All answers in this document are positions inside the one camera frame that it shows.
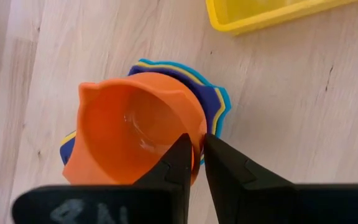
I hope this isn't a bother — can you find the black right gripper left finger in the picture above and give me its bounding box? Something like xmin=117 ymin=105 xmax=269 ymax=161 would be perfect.
xmin=134 ymin=133 xmax=194 ymax=224

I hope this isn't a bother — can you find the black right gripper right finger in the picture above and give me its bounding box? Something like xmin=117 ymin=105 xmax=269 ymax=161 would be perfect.
xmin=203 ymin=134 xmax=298 ymax=224

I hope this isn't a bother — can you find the orange measuring cup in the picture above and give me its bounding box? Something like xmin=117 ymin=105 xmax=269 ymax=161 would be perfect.
xmin=62 ymin=72 xmax=208 ymax=187

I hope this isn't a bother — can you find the dark navy measuring cup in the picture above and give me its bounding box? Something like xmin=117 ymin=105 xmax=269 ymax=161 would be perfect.
xmin=59 ymin=64 xmax=223 ymax=166

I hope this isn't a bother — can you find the yellow plastic basket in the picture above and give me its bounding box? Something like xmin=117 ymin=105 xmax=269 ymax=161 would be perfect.
xmin=205 ymin=0 xmax=358 ymax=35

